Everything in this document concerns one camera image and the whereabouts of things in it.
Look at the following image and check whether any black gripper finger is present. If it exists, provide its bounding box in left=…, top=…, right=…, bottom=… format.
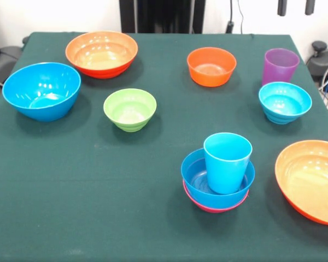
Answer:
left=304, top=0, right=317, bottom=15
left=277, top=0, right=288, bottom=17

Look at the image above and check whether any purple cup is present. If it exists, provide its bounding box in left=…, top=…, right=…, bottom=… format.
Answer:
left=261, top=48, right=301, bottom=87

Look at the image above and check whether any blue cup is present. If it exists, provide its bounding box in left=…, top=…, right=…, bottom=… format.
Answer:
left=203, top=132, right=253, bottom=195

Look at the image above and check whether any green ribbed bowl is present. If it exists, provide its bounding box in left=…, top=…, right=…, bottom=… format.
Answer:
left=103, top=88, right=157, bottom=133

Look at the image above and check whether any medium blue bowl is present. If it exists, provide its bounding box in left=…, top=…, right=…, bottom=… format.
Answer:
left=180, top=148, right=256, bottom=210

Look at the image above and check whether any pink bowl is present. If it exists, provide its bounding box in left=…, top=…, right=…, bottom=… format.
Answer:
left=183, top=180, right=250, bottom=214

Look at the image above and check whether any small orange bowl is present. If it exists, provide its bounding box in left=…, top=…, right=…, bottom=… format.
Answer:
left=186, top=47, right=237, bottom=87

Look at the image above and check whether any light blue ribbed bowl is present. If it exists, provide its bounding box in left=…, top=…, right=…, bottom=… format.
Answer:
left=258, top=82, right=313, bottom=125

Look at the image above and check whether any large orange bowl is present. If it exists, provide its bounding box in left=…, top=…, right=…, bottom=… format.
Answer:
left=274, top=140, right=328, bottom=227
left=65, top=30, right=139, bottom=80

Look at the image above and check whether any large blue bowl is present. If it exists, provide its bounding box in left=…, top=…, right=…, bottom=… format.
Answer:
left=2, top=62, right=82, bottom=122

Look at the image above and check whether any dark green tablecloth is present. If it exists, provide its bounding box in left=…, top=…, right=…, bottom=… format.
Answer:
left=0, top=32, right=328, bottom=262

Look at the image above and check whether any black cable with plug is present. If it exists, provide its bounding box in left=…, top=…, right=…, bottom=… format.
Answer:
left=225, top=0, right=245, bottom=34

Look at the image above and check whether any dark grey pedestal foot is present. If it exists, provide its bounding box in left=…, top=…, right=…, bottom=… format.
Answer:
left=306, top=40, right=328, bottom=84

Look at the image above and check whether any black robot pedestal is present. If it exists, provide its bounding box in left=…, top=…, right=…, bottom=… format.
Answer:
left=119, top=0, right=206, bottom=34

